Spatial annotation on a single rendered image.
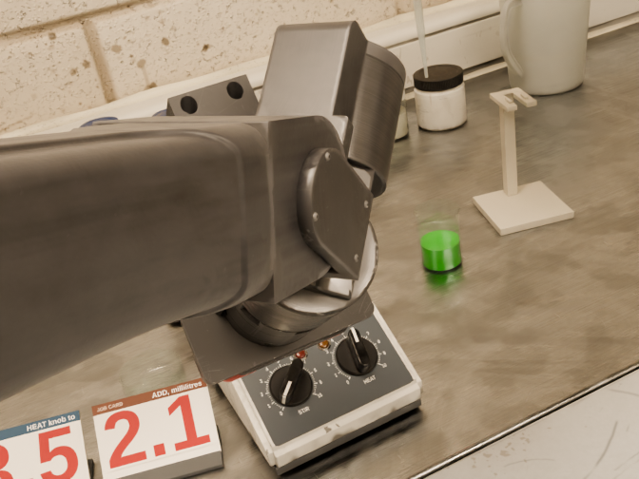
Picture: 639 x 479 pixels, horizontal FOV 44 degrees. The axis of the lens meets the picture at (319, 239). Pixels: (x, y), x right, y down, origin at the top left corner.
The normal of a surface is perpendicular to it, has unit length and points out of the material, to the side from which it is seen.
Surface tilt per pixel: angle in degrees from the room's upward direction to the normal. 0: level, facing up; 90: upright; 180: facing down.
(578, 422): 0
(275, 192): 90
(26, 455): 40
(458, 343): 0
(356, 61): 90
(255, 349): 50
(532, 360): 0
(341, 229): 90
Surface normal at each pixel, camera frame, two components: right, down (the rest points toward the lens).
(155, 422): 0.00, -0.36
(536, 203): -0.16, -0.86
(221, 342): 0.22, -0.25
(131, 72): 0.42, 0.39
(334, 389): 0.08, -0.55
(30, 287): 0.92, 0.11
